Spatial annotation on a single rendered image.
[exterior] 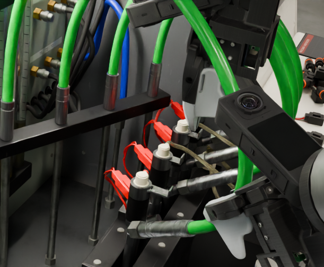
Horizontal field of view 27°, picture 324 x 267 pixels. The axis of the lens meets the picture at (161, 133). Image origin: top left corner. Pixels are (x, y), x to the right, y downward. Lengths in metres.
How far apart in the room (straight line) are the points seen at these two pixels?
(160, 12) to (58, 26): 0.45
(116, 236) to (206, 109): 0.29
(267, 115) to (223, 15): 0.19
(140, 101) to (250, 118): 0.52
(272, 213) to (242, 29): 0.23
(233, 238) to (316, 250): 0.11
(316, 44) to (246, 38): 1.08
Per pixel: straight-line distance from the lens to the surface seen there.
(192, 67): 0.71
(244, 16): 0.71
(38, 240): 1.18
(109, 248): 0.94
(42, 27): 1.11
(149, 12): 0.73
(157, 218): 0.88
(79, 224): 1.21
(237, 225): 0.61
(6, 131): 0.92
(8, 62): 0.87
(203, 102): 0.75
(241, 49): 0.70
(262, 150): 0.53
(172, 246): 0.96
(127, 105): 1.04
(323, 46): 1.76
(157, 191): 0.85
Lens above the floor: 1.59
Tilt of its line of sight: 30 degrees down
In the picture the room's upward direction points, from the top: 9 degrees clockwise
